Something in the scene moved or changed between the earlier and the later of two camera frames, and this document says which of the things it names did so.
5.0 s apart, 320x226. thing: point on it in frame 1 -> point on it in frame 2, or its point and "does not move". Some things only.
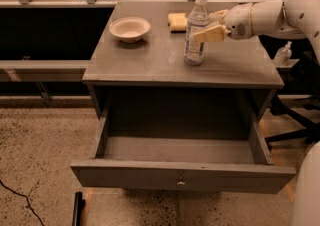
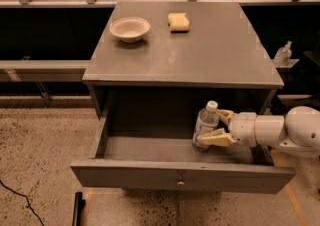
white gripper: [238, 21] -> [243, 128]
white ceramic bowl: [129, 29] does not move
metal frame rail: [43, 70] does not move
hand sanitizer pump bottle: [283, 54] does not move
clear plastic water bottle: [194, 51] -> [206, 121]
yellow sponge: [178, 22] does not move
